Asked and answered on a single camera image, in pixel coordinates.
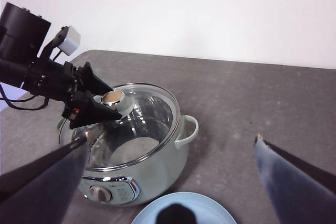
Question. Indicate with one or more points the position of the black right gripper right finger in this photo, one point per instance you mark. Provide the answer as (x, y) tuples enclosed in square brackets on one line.
[(296, 190)]

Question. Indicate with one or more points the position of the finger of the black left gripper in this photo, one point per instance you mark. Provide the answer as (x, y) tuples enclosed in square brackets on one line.
[(93, 82), (89, 113)]

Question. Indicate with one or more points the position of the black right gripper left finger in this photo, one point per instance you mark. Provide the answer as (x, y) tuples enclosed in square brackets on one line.
[(39, 190)]

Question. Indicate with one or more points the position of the glass lid with green knob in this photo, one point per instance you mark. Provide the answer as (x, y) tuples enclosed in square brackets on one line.
[(147, 119)]

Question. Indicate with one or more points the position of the blue round plate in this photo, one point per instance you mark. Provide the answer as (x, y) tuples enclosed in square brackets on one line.
[(210, 211)]

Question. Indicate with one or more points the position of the pale green electric steamer pot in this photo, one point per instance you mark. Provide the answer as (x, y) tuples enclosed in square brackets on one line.
[(168, 171)]

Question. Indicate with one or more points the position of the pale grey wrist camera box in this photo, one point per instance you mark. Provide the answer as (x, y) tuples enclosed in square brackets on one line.
[(71, 40)]

